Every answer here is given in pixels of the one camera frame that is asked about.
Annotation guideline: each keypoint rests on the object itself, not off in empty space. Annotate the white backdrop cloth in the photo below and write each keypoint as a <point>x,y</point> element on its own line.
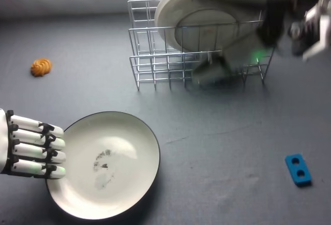
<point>77,0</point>

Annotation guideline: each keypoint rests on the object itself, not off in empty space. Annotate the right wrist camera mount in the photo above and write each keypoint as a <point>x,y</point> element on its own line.
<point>323,28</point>

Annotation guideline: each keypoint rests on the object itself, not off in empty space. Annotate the orange swirl cookie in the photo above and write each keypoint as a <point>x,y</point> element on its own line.
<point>41,67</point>

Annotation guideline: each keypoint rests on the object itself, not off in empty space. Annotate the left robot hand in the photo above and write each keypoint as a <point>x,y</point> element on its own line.
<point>26,151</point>

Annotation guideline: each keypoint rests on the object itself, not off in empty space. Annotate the blue block two holes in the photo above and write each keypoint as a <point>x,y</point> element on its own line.
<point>297,167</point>

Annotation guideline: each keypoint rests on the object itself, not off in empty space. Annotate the white plate black rim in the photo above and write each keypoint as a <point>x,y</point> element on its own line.
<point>108,191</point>
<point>207,28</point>

